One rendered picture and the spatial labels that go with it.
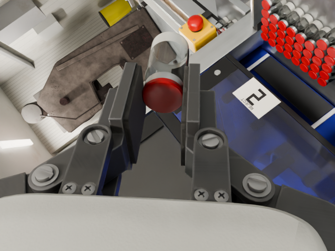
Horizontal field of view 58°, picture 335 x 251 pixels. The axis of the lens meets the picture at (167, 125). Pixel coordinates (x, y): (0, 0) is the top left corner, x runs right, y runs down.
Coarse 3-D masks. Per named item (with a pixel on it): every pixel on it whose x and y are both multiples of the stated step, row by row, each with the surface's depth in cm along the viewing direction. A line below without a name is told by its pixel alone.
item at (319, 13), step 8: (256, 0) 63; (288, 0) 58; (296, 0) 56; (304, 0) 55; (312, 0) 53; (320, 0) 51; (328, 0) 50; (256, 8) 65; (304, 8) 56; (312, 8) 54; (320, 8) 52; (328, 8) 51; (256, 16) 67; (312, 16) 55; (320, 16) 54; (328, 16) 52; (256, 24) 69; (328, 24) 53
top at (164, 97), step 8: (152, 80) 14; (160, 80) 14; (168, 80) 14; (144, 88) 14; (152, 88) 14; (160, 88) 14; (168, 88) 14; (176, 88) 14; (144, 96) 15; (152, 96) 15; (160, 96) 14; (168, 96) 14; (176, 96) 14; (152, 104) 15; (160, 104) 15; (168, 104) 15; (176, 104) 15; (160, 112) 15; (168, 112) 15
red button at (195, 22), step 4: (192, 16) 75; (196, 16) 75; (200, 16) 75; (188, 20) 75; (192, 20) 74; (196, 20) 74; (200, 20) 74; (188, 24) 75; (192, 24) 74; (196, 24) 74; (200, 24) 74; (192, 28) 75; (196, 28) 75; (200, 28) 75
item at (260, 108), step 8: (256, 80) 67; (240, 88) 67; (248, 88) 67; (256, 88) 66; (264, 88) 66; (240, 96) 66; (248, 96) 66; (272, 96) 64; (248, 104) 65; (256, 104) 64; (264, 104) 64; (272, 104) 64; (256, 112) 64; (264, 112) 63
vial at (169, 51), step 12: (156, 36) 17; (168, 36) 16; (180, 36) 17; (156, 48) 16; (168, 48) 16; (180, 48) 16; (156, 60) 15; (168, 60) 15; (180, 60) 15; (156, 72) 15; (168, 72) 14; (180, 72) 15; (180, 84) 14
